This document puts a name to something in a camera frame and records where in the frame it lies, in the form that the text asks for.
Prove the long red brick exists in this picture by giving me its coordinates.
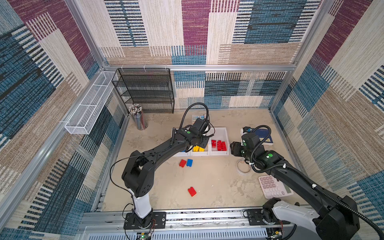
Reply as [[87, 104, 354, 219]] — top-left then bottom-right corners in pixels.
[[221, 142, 227, 151], [217, 141, 222, 151]]

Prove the red brick small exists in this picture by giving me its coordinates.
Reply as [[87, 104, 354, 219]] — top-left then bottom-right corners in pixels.
[[211, 140, 217, 148]]

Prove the blue brick top row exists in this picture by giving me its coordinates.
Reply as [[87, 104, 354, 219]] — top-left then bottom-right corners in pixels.
[[186, 159, 193, 167]]

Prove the red brick top row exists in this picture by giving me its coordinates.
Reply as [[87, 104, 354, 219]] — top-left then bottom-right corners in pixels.
[[179, 160, 187, 168]]

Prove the red brick bottom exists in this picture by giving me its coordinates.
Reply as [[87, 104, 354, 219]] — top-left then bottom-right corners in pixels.
[[188, 187, 197, 197]]

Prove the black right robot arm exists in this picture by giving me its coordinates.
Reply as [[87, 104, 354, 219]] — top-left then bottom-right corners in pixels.
[[230, 127, 384, 240]]

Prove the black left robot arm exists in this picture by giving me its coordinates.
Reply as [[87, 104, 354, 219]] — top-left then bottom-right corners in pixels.
[[109, 103, 214, 229]]

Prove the white middle bin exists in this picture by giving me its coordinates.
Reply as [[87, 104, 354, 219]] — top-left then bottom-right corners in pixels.
[[190, 134, 211, 157]]

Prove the white right bin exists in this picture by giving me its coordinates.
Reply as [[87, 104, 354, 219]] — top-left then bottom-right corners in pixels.
[[207, 128, 230, 156]]

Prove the tape roll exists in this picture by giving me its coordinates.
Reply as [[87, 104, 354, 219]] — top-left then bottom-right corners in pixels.
[[236, 160, 252, 175]]

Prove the highlighter marker pack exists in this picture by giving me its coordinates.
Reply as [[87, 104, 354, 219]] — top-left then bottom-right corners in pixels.
[[192, 114, 207, 122]]

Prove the blue notebook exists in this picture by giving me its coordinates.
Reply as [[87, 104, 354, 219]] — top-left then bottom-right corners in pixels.
[[241, 127, 274, 145]]

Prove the pencil cup with pencils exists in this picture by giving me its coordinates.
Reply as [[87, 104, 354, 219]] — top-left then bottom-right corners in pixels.
[[128, 104, 148, 130]]

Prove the black wire shelf rack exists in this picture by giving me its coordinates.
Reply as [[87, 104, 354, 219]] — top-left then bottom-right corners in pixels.
[[112, 68, 175, 114]]

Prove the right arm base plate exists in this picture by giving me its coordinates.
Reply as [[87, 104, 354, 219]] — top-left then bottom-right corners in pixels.
[[243, 208, 291, 226]]

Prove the aluminium front rail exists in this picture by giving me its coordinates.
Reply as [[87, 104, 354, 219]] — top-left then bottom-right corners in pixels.
[[75, 207, 319, 240]]

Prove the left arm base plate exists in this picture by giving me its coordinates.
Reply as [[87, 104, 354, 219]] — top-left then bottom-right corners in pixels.
[[124, 212, 167, 230]]

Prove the white mesh wall basket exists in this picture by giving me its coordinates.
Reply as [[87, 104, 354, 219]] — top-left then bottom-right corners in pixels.
[[65, 72, 115, 135]]

